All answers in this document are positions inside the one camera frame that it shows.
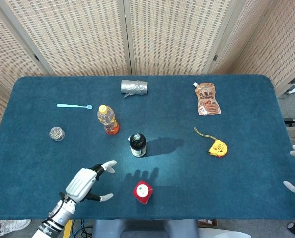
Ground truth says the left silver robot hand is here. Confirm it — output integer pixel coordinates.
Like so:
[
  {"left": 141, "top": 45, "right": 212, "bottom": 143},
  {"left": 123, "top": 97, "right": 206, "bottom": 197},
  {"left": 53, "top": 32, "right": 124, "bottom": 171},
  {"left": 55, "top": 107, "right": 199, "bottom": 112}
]
[{"left": 65, "top": 160, "right": 118, "bottom": 204}]

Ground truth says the red juice bottle white cap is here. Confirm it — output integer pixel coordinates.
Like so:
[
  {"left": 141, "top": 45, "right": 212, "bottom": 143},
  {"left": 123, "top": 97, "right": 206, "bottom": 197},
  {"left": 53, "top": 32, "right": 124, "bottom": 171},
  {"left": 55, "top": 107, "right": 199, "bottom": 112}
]
[{"left": 133, "top": 180, "right": 154, "bottom": 205}]

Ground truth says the dark tea bottle black cap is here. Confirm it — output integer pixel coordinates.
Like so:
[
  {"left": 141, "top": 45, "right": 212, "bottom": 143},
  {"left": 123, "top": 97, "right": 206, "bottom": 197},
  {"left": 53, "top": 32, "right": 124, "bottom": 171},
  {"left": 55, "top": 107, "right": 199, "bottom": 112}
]
[{"left": 128, "top": 132, "right": 147, "bottom": 158}]

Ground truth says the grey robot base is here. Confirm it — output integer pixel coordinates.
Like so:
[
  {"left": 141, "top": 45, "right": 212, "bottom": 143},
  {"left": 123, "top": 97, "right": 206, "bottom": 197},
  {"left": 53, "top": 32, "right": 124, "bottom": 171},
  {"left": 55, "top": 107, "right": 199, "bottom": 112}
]
[{"left": 92, "top": 219, "right": 200, "bottom": 238}]

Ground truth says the clear cup of metal clips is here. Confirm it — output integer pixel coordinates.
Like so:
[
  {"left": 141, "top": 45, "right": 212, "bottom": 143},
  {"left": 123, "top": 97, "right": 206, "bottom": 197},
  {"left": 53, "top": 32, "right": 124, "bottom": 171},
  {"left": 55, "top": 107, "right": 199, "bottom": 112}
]
[{"left": 49, "top": 126, "right": 66, "bottom": 142}]

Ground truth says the orange drink bottle yellow cap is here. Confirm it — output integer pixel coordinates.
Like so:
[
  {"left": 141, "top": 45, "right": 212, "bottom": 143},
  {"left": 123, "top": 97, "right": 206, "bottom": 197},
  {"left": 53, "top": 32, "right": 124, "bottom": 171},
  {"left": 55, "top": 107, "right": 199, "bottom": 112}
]
[{"left": 97, "top": 104, "right": 120, "bottom": 135}]

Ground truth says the light blue toothbrush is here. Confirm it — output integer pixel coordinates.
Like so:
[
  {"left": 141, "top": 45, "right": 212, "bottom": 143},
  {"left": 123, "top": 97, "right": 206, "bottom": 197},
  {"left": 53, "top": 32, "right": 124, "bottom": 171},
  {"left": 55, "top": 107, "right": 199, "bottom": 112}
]
[{"left": 56, "top": 103, "right": 93, "bottom": 110}]

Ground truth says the white sneaker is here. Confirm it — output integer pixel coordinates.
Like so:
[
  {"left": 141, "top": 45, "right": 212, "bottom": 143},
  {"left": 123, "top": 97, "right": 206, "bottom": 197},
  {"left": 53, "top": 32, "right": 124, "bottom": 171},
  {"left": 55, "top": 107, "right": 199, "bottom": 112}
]
[{"left": 0, "top": 219, "right": 32, "bottom": 237}]

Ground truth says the yellow tape measure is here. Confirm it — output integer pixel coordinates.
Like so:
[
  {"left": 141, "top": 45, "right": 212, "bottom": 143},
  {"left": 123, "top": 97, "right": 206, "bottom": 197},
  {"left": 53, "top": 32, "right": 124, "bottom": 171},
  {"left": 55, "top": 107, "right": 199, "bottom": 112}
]
[{"left": 194, "top": 127, "right": 229, "bottom": 158}]

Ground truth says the blue felt table cover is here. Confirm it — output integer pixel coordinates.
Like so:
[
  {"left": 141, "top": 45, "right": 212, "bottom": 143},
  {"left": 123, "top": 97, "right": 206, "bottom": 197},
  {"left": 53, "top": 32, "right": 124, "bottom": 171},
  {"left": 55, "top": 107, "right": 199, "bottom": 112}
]
[{"left": 0, "top": 75, "right": 295, "bottom": 221}]

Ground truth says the brown spout pouch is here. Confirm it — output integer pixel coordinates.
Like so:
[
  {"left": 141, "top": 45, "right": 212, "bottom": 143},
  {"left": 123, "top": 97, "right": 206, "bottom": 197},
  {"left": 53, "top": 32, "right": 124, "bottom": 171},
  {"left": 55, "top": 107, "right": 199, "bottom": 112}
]
[{"left": 193, "top": 82, "right": 222, "bottom": 116}]

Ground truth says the grey tape-wrapped roll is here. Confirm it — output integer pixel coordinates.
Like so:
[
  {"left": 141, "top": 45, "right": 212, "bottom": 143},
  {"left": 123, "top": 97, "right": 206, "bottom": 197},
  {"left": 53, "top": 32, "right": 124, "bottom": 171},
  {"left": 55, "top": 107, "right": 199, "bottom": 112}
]
[{"left": 121, "top": 79, "right": 148, "bottom": 98}]

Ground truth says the brown cardboard box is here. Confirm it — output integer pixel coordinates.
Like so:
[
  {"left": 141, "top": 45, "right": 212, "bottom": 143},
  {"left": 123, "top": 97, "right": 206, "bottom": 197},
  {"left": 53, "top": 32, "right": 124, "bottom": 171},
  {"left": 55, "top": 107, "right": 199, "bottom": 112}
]
[{"left": 198, "top": 219, "right": 218, "bottom": 227}]

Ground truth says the woven folding screen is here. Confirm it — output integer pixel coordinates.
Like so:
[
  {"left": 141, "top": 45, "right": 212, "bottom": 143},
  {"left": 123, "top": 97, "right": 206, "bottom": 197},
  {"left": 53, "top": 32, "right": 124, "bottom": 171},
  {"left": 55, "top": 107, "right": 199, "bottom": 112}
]
[{"left": 0, "top": 0, "right": 295, "bottom": 156}]

